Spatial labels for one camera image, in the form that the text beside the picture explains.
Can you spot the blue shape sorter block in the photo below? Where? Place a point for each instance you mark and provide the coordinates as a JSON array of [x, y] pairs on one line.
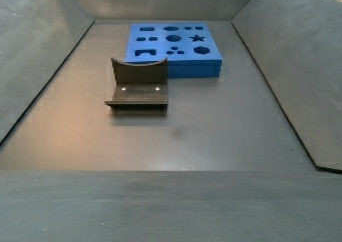
[[182, 42]]

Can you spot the black curved stand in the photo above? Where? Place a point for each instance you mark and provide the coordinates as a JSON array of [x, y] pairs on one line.
[[140, 84]]

